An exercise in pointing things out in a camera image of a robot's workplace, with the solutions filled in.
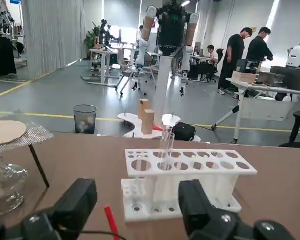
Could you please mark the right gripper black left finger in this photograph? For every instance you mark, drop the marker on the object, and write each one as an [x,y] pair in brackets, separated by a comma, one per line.
[65,217]

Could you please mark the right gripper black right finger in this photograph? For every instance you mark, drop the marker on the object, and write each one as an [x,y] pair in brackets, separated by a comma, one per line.
[202,220]

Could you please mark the white test tube rack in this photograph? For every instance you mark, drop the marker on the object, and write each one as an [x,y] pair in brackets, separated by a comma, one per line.
[215,172]

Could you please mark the glass test tube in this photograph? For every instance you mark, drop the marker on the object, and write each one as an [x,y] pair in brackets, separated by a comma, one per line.
[165,142]
[172,145]

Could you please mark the black bag on floor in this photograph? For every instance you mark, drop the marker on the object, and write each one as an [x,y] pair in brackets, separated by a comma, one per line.
[183,131]

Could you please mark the black mesh waste bin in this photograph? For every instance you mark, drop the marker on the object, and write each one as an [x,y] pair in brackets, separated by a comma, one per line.
[85,120]

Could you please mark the wooden block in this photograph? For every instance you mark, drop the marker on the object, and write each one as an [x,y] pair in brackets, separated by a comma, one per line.
[143,107]
[148,122]

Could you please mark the black stool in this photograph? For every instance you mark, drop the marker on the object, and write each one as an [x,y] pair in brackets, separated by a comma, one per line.
[298,130]

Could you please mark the white work table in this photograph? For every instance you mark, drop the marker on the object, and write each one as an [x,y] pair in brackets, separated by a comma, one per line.
[265,87]

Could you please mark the wooden box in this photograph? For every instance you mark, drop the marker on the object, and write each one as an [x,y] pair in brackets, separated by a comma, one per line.
[245,77]

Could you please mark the person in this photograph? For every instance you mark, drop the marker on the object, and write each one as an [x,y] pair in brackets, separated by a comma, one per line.
[233,55]
[211,53]
[258,50]

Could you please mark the dark green crate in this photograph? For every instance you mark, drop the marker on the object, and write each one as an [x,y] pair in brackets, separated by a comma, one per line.
[290,77]

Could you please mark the white office desk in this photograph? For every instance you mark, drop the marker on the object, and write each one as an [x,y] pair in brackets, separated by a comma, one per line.
[107,51]

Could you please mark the grey curtain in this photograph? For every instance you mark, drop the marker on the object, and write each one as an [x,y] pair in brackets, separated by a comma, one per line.
[55,37]

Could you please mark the green potted plant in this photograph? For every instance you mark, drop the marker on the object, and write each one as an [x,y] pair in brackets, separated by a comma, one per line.
[91,37]

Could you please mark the white humanoid robot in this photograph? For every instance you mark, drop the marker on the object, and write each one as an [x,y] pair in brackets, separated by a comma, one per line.
[298,53]

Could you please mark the humanoid robot on stand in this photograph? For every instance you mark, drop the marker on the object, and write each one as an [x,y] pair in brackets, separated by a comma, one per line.
[171,27]

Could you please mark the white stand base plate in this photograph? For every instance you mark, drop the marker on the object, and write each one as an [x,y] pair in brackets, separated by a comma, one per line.
[130,122]

